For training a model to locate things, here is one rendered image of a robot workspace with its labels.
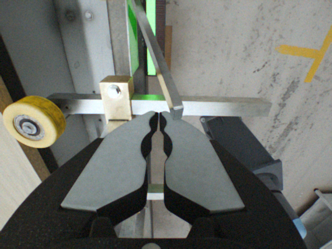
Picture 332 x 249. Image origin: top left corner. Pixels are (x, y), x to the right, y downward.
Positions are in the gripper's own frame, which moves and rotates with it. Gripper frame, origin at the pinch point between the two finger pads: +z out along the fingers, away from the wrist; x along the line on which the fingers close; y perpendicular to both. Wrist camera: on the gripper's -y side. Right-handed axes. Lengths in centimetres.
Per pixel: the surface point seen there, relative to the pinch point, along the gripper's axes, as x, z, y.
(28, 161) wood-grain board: -23.8, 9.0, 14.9
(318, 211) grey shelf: 211, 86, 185
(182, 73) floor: 14, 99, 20
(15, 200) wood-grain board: -33.2, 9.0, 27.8
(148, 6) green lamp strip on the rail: -2.8, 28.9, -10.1
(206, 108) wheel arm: 8.7, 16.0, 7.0
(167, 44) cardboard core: 3, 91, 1
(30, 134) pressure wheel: -20.3, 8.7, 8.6
